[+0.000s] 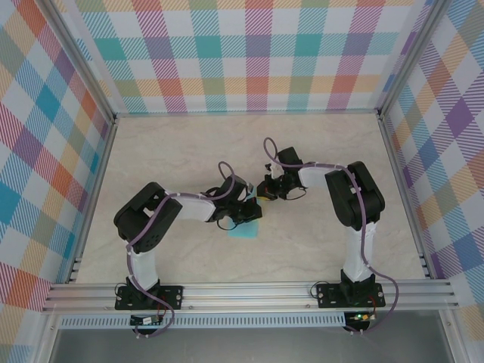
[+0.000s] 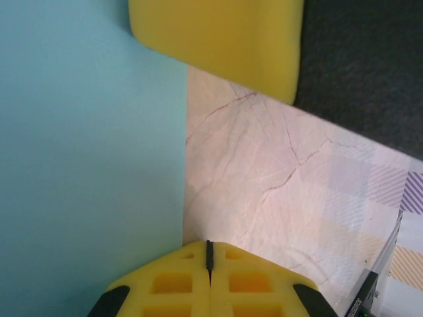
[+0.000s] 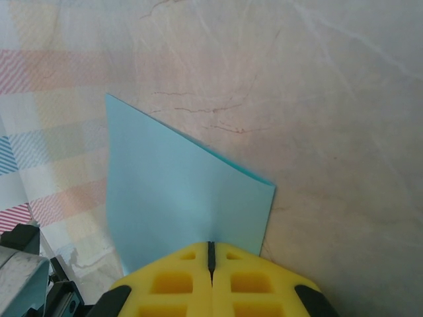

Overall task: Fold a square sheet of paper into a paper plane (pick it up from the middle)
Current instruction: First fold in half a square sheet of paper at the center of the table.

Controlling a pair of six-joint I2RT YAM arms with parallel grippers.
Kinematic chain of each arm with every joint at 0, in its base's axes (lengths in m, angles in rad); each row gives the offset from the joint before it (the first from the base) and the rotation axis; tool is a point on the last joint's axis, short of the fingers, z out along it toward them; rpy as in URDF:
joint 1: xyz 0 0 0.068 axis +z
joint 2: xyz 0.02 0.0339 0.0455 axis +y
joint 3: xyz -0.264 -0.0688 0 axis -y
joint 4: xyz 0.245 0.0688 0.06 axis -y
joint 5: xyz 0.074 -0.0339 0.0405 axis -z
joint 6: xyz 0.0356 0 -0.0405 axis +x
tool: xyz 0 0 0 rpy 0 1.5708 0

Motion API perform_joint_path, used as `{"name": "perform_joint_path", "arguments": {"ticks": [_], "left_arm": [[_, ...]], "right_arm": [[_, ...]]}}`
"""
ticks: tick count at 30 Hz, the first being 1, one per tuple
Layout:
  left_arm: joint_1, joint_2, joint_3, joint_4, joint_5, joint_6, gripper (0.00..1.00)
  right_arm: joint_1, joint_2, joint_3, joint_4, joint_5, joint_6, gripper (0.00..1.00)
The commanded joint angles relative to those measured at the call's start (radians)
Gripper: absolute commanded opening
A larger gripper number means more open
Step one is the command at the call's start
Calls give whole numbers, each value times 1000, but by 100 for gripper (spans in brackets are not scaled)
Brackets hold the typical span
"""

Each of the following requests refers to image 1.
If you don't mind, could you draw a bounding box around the light blue cloth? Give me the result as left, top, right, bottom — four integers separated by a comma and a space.
228, 191, 264, 240

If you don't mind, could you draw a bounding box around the aluminium side rail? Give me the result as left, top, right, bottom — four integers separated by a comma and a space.
67, 115, 120, 284
376, 109, 434, 281

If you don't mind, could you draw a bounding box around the purple cable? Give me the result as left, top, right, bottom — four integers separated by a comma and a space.
263, 137, 400, 336
126, 161, 249, 339

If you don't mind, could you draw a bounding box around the aluminium frame post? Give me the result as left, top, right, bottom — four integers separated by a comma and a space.
37, 0, 118, 122
377, 0, 451, 114

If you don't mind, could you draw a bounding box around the slotted white cable duct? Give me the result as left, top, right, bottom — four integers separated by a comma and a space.
60, 312, 347, 329

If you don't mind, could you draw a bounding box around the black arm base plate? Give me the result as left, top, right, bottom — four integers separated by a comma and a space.
115, 285, 185, 311
316, 281, 386, 309

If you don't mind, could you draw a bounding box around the thin aluminium rail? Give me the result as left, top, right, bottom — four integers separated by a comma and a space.
113, 108, 381, 119

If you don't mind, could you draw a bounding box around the grey metal panel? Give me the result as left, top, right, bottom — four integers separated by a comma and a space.
48, 327, 455, 363

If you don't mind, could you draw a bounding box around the wide aluminium mounting rail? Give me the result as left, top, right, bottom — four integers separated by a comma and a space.
42, 278, 461, 313

